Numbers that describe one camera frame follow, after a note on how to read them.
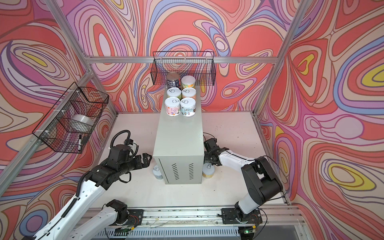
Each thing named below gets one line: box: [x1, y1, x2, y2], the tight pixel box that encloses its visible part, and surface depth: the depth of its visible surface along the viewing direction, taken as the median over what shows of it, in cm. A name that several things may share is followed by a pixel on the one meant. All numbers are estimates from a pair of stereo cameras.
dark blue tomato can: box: [166, 72, 182, 90], surface depth 77 cm
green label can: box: [166, 87, 182, 100], surface depth 75 cm
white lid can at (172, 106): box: [164, 96, 181, 117], surface depth 71 cm
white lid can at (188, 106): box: [180, 97, 196, 117], surface depth 70 cm
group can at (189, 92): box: [181, 87, 197, 100], surface depth 75 cm
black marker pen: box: [78, 134, 82, 151], surface depth 73 cm
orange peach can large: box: [181, 75, 196, 90], surface depth 78 cm
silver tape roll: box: [71, 114, 95, 126], surface depth 75 cm
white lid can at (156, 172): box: [153, 164, 164, 180], surface depth 85 cm
